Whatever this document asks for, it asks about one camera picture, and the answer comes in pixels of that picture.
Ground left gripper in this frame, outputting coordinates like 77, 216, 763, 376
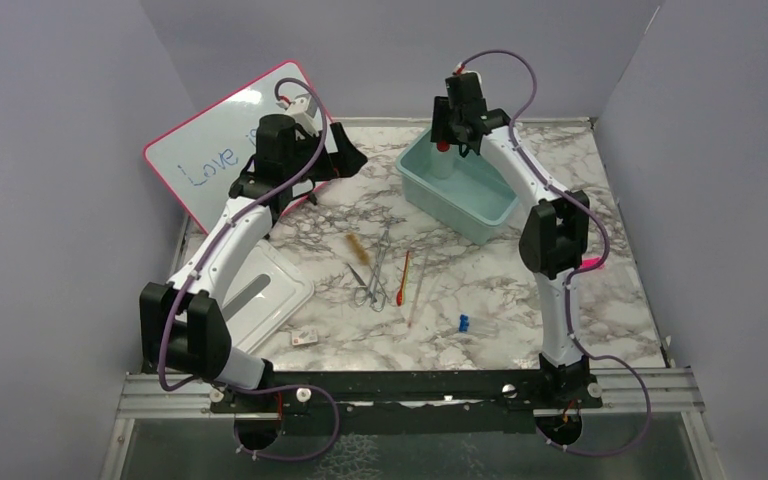
284, 122, 367, 184

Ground white wash bottle red cap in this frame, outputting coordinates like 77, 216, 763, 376
430, 140, 455, 180

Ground brown test tube brush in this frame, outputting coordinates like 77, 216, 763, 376
345, 233, 372, 266

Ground metal tweezers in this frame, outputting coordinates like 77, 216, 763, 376
346, 263, 367, 287

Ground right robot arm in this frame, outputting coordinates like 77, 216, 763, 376
431, 72, 590, 407

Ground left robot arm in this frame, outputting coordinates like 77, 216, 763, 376
139, 114, 367, 411

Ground teal plastic bin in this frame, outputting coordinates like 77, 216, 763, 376
396, 127, 550, 245

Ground red orange spatula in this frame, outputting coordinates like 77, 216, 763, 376
395, 250, 412, 307

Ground pink framed whiteboard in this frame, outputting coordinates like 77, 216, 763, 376
143, 60, 336, 232

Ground white plastic lid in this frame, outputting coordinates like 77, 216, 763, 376
222, 240, 314, 354

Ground small white card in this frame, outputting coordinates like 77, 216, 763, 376
291, 329, 319, 347

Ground pink plastic clip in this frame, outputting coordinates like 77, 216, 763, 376
580, 257, 605, 270

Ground blue capped test tubes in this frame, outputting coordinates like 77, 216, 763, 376
458, 314, 498, 336

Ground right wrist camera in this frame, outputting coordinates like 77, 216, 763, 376
452, 63, 482, 84

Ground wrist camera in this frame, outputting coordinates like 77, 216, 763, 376
279, 94, 318, 132
452, 63, 482, 84

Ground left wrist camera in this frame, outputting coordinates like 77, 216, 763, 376
279, 94, 318, 132

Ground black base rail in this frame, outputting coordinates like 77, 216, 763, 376
210, 370, 602, 436

